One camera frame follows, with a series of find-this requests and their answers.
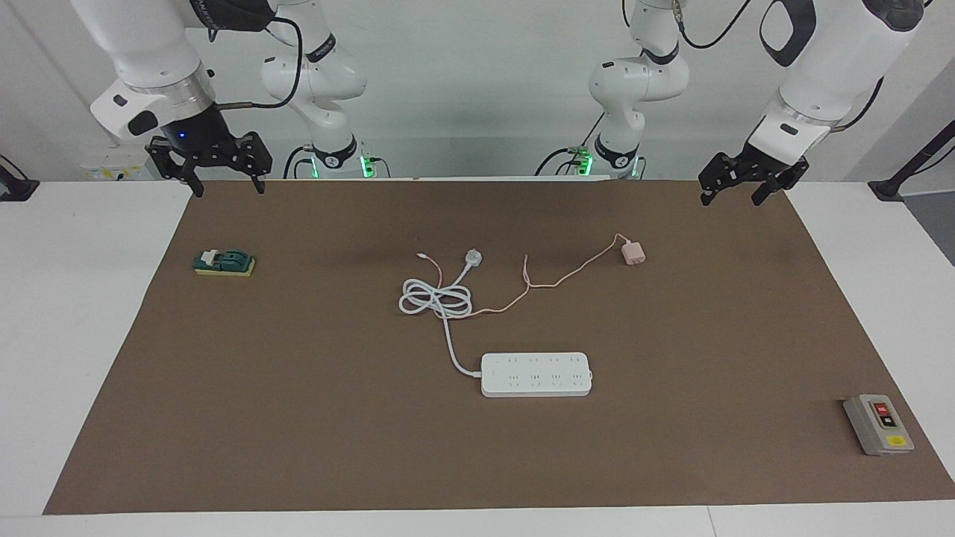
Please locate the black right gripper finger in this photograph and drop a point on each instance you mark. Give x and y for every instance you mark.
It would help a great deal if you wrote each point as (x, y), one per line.
(258, 183)
(195, 186)

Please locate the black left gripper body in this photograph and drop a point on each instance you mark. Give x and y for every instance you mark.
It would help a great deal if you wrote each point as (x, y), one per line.
(748, 168)

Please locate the black table clamp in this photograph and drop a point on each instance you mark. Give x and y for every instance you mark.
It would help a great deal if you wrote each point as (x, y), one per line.
(15, 186)

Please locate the green knife switch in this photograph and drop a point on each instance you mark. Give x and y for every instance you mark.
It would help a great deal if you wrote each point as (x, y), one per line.
(227, 261)

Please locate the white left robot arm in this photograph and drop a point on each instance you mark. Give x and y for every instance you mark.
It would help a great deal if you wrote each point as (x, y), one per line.
(835, 52)

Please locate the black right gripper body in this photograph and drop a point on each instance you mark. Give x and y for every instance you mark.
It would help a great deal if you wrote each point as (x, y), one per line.
(209, 142)

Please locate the brown table mat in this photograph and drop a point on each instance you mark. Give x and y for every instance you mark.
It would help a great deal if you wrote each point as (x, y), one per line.
(298, 410)

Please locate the black camera stand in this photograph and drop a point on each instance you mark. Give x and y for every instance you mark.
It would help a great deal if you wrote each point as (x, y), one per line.
(914, 160)

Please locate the white wall outlet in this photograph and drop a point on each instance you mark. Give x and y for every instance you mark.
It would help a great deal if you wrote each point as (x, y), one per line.
(112, 171)

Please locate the pink charger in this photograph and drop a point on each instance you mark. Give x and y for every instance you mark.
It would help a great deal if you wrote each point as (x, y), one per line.
(634, 253)

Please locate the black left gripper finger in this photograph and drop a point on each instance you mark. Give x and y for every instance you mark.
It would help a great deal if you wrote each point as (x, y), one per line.
(706, 198)
(763, 194)

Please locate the white power strip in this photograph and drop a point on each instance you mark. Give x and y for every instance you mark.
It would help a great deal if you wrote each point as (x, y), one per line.
(533, 380)

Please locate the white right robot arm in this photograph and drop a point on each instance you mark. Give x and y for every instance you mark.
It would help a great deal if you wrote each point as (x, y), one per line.
(149, 45)

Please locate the grey push button box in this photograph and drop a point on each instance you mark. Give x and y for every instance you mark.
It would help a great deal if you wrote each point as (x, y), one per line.
(879, 425)

